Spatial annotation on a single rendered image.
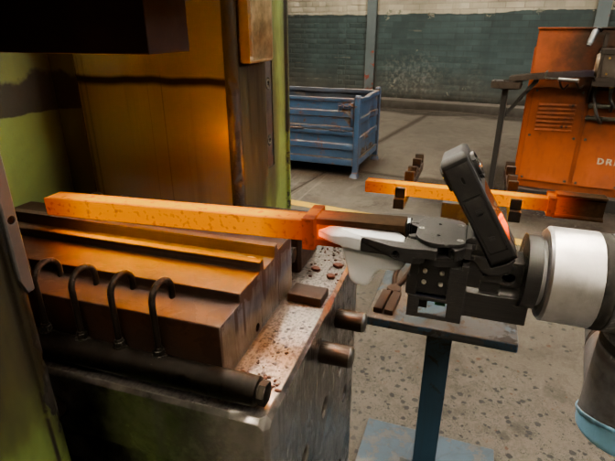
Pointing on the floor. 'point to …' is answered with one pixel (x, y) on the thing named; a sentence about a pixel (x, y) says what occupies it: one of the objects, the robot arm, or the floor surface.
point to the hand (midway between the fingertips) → (333, 223)
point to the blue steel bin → (334, 125)
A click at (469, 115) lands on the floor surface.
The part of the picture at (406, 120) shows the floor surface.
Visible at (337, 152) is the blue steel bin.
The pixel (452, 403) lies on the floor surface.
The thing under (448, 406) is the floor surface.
